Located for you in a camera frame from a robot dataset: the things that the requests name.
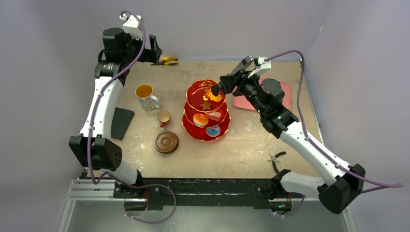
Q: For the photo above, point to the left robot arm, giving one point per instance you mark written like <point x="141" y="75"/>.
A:
<point x="93" y="147"/>

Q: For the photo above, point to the blue frosted donut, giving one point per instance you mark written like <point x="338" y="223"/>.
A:
<point x="213" y="131"/>

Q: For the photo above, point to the orange duck pastry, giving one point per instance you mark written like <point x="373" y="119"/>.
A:
<point x="217" y="98"/>

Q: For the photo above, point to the yellow frosted donut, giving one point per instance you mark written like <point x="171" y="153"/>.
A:
<point x="200" y="119"/>

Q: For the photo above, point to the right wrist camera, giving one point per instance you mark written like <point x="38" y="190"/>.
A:
<point x="261" y="66"/>

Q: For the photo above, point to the yellow-handled pliers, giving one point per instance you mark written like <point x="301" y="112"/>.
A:
<point x="168" y="61"/>

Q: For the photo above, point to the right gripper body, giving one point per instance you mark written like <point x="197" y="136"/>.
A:
<point x="229" y="82"/>

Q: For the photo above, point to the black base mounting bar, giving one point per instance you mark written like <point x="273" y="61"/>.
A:
<point x="160" y="192"/>

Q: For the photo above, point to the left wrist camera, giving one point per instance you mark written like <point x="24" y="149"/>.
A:
<point x="132" y="26"/>

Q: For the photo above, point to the red three-tier cake stand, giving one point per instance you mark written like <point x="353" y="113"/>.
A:
<point x="196" y="94"/>

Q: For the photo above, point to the black serving tongs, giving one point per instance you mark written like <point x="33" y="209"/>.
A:
<point x="229" y="82"/>

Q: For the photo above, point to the small copper cup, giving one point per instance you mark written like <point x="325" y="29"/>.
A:
<point x="164" y="118"/>

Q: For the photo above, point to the pink layered cake slice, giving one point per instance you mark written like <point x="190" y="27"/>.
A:
<point x="214" y="115"/>

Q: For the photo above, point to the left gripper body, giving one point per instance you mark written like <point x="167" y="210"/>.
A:
<point x="133" y="48"/>

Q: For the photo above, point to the pink serving tray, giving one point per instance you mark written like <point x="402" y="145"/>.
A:
<point x="242" y="103"/>

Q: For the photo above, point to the round brown wooden lid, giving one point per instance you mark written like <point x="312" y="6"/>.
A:
<point x="166" y="142"/>

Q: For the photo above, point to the black-handled pliers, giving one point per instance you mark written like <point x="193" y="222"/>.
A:
<point x="274" y="159"/>

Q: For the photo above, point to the brown star cookie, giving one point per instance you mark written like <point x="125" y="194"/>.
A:
<point x="206" y="106"/>

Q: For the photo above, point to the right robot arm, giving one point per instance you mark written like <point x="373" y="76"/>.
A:
<point x="339" y="183"/>

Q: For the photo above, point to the white mug with tea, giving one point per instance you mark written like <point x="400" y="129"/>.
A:
<point x="146" y="97"/>

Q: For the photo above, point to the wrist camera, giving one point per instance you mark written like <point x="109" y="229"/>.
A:
<point x="132" y="26"/>
<point x="261" y="66"/>

